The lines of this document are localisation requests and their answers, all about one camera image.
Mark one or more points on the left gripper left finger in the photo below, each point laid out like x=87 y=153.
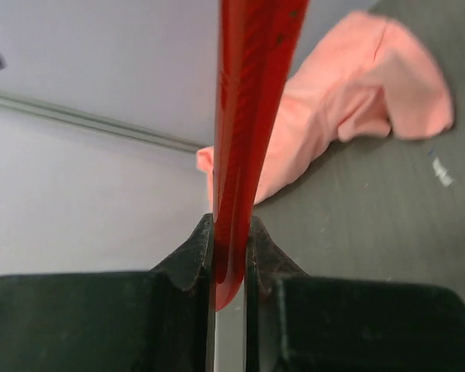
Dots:
x=161 y=319

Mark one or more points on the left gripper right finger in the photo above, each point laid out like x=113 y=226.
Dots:
x=297 y=322

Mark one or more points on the red cable lock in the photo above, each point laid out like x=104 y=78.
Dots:
x=257 y=40

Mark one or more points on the pink cloth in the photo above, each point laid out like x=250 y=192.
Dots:
x=368 y=76

